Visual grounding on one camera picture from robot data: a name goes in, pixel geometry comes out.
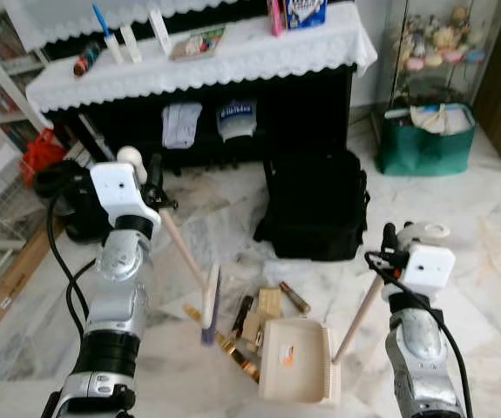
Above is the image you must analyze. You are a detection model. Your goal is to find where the brown wooden floor beam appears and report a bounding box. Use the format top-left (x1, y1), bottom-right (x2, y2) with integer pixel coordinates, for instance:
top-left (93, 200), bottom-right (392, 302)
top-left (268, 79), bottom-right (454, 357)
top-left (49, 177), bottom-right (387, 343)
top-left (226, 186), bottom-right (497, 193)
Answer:
top-left (0, 218), bottom-right (59, 360)

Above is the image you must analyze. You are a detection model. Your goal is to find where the folded pale grey shirt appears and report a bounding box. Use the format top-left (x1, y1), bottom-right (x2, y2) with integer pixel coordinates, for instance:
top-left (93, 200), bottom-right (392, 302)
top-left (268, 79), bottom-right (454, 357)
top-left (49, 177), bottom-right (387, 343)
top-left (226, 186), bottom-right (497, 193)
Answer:
top-left (161, 102), bottom-right (203, 149)

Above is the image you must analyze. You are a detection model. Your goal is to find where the black fabric bag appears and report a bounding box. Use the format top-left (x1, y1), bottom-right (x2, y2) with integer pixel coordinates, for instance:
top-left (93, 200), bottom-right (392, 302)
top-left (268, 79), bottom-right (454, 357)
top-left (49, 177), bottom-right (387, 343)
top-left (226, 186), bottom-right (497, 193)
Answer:
top-left (253, 150), bottom-right (371, 262)

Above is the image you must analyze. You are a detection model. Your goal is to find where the green tote bag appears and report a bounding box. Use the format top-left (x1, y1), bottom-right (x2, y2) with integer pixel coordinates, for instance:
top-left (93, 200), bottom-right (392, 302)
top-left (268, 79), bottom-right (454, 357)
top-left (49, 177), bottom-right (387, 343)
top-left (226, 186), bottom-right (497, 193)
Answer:
top-left (375, 103), bottom-right (477, 178)

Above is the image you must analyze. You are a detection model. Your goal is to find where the white cap with blue print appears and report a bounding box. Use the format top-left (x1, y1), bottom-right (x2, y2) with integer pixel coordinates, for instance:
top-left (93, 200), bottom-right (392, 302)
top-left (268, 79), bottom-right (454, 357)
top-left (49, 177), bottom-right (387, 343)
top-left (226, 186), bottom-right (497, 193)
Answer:
top-left (216, 98), bottom-right (258, 143)

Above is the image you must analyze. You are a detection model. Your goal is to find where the red plastic bag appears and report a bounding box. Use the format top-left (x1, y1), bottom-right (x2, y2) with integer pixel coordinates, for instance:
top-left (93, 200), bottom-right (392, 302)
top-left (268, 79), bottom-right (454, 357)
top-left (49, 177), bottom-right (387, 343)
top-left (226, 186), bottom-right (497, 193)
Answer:
top-left (19, 129), bottom-right (70, 185)

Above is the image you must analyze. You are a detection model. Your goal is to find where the white beige bundle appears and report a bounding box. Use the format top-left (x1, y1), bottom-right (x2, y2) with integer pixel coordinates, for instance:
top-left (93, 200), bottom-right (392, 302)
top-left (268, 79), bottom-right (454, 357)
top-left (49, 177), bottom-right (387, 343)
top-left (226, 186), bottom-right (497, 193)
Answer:
top-left (410, 103), bottom-right (473, 136)

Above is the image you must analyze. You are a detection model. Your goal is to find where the short white tube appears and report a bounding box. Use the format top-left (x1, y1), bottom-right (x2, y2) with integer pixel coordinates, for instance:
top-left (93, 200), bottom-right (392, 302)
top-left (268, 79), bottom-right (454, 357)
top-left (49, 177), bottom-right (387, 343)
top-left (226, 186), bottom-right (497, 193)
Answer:
top-left (119, 24), bottom-right (142, 64)

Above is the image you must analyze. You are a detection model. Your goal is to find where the colourful picture book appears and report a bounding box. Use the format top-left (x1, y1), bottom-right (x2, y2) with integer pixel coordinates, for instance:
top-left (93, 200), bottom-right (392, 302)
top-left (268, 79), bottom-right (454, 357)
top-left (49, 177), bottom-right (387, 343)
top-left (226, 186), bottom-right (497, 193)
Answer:
top-left (169, 26), bottom-right (227, 62)

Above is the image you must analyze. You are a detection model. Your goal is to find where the tall white tube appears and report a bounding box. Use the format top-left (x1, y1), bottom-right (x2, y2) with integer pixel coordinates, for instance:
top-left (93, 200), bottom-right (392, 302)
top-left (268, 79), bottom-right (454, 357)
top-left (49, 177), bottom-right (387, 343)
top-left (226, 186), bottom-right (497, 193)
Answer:
top-left (148, 7), bottom-right (173, 55)

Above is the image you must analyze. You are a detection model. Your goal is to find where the small dark scrap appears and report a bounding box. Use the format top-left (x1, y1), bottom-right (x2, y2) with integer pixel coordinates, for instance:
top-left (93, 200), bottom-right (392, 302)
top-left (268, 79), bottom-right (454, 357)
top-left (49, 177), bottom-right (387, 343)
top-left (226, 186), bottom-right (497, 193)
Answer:
top-left (231, 294), bottom-right (255, 339)

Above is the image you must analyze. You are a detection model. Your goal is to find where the black upright piano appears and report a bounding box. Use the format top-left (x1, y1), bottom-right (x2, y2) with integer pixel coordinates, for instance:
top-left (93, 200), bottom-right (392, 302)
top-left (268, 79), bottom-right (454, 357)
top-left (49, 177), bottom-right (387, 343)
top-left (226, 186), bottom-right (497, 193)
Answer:
top-left (25, 0), bottom-right (360, 175)

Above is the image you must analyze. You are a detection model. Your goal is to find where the white bookshelf with books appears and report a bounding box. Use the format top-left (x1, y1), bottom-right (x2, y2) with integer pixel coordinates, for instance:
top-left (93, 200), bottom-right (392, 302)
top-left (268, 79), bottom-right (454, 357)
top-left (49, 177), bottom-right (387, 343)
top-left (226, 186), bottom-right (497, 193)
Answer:
top-left (0, 0), bottom-right (55, 153)

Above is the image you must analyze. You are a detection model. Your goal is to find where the pink box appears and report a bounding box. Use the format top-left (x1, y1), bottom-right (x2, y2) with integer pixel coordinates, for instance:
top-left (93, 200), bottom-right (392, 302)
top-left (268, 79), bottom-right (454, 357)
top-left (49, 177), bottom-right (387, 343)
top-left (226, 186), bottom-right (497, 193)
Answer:
top-left (267, 0), bottom-right (286, 37)

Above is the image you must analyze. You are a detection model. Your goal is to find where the glass display cabinet with figurines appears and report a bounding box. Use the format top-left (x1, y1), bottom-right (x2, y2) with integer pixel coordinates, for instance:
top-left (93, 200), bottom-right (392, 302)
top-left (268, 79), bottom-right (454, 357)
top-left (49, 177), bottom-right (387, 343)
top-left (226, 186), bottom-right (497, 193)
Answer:
top-left (379, 0), bottom-right (499, 114)

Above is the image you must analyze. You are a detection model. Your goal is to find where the blue Love Letters box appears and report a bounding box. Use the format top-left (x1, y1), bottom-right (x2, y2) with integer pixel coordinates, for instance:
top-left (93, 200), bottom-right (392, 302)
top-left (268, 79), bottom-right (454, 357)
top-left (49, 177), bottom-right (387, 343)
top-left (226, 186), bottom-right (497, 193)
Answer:
top-left (283, 0), bottom-right (328, 31)

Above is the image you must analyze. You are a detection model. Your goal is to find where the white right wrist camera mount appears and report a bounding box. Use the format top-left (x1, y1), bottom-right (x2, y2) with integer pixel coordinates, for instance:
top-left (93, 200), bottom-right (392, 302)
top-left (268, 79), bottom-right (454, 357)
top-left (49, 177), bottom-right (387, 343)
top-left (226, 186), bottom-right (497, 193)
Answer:
top-left (401, 244), bottom-right (457, 295)

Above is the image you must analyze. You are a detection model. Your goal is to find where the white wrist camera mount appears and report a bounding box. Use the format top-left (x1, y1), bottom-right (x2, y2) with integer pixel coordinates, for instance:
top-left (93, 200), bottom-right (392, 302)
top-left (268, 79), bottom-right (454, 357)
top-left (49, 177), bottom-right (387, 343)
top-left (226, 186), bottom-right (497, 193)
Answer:
top-left (90, 161), bottom-right (163, 230)
top-left (401, 244), bottom-right (457, 295)

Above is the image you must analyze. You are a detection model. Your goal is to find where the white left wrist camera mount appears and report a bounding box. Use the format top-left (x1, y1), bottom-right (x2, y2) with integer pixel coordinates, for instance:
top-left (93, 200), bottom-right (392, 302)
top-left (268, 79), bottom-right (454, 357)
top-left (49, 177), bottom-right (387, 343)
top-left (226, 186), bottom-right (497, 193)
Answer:
top-left (90, 161), bottom-right (163, 230)

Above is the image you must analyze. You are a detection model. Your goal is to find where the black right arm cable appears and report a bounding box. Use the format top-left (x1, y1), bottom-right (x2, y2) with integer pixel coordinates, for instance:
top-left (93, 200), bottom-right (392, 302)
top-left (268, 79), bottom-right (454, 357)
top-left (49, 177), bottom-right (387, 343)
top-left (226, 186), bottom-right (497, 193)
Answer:
top-left (363, 251), bottom-right (475, 418)

